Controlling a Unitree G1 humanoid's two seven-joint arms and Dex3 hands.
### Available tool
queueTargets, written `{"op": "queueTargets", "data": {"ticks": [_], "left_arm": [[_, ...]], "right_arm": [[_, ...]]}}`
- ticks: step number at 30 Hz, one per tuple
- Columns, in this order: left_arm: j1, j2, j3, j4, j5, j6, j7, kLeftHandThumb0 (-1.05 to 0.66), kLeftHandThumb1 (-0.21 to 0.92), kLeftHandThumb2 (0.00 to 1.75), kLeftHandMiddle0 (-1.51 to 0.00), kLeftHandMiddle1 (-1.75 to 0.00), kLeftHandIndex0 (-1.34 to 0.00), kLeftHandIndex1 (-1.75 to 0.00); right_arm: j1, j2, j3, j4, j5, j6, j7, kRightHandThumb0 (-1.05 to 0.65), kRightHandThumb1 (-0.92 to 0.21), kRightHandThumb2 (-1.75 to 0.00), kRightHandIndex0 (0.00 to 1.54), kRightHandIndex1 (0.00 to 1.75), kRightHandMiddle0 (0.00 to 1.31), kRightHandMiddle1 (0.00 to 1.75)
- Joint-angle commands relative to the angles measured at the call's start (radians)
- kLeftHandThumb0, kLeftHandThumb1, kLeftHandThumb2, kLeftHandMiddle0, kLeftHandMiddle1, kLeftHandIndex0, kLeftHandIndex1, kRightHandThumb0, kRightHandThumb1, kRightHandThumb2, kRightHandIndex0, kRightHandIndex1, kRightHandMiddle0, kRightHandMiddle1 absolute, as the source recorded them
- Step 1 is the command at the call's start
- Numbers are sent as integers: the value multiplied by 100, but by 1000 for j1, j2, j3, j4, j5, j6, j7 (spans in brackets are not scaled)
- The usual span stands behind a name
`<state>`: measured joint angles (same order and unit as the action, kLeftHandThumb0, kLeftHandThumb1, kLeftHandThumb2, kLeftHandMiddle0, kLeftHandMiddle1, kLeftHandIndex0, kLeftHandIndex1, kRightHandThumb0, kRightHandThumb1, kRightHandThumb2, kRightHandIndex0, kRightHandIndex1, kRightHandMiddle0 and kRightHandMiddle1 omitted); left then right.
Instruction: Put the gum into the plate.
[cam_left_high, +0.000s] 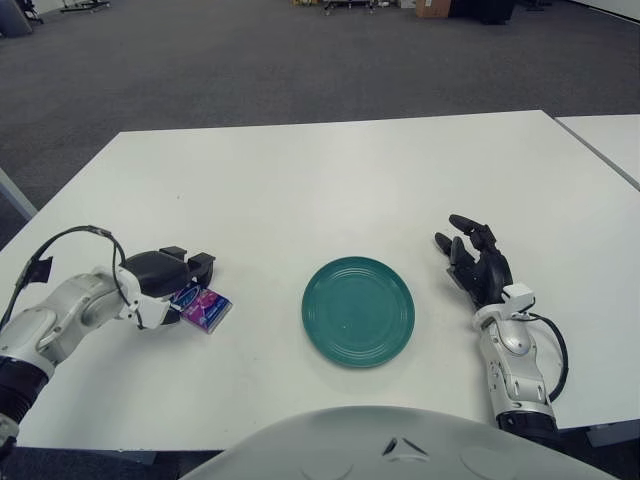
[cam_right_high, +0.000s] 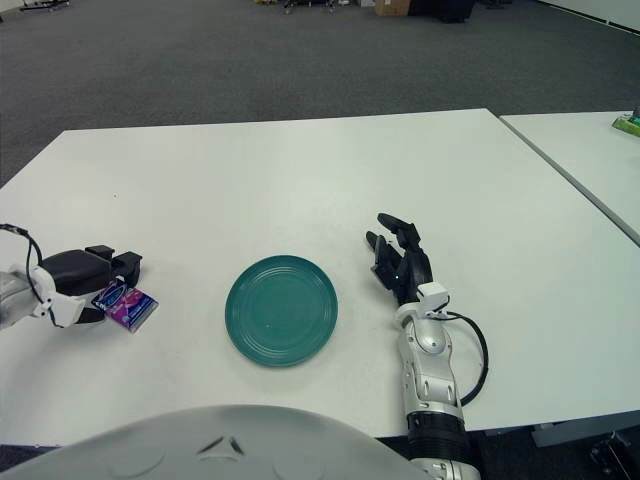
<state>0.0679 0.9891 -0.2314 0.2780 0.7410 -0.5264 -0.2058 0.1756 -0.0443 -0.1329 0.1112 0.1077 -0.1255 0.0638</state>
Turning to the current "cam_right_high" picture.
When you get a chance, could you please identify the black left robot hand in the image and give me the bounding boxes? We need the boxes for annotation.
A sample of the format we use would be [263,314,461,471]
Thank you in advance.
[37,244,144,326]

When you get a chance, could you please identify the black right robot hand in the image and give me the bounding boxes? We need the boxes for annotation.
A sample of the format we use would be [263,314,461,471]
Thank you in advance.
[364,212,434,306]

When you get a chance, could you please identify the purple blue gum pack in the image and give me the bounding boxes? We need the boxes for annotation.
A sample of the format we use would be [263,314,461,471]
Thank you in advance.
[91,280,161,335]

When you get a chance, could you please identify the teal ceramic plate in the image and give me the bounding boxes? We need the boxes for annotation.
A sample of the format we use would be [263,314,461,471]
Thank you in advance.
[224,254,340,370]

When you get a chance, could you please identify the grey robot torso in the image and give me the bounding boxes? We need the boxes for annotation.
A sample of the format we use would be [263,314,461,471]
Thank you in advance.
[0,403,416,480]

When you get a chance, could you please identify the green box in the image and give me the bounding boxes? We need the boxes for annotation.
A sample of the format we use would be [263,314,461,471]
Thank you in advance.
[612,110,640,137]

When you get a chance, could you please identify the black cabinet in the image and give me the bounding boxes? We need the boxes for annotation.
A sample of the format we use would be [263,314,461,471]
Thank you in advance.
[408,0,476,24]

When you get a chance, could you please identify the brown cardboard box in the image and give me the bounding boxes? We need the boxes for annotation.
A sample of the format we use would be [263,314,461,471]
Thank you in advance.
[373,0,412,16]

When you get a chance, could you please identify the black floor equipment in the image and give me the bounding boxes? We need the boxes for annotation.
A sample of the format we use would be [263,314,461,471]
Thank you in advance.
[19,0,71,12]

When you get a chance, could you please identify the black table foot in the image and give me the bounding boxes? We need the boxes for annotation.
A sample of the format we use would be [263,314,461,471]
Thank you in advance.
[588,433,640,471]

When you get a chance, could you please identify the black chair bases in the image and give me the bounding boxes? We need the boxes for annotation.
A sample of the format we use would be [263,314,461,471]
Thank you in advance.
[279,0,344,13]

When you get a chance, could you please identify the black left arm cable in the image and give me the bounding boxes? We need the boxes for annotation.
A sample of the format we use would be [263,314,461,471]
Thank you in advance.
[0,223,49,306]

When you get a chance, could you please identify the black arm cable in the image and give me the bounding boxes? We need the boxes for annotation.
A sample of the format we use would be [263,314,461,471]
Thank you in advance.
[439,310,490,404]
[0,223,49,306]

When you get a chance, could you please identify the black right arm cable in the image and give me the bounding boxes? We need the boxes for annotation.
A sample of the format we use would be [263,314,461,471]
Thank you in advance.
[439,310,490,404]

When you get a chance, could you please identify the grey table frame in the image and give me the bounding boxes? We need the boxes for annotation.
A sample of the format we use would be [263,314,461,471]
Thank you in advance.
[529,422,640,449]

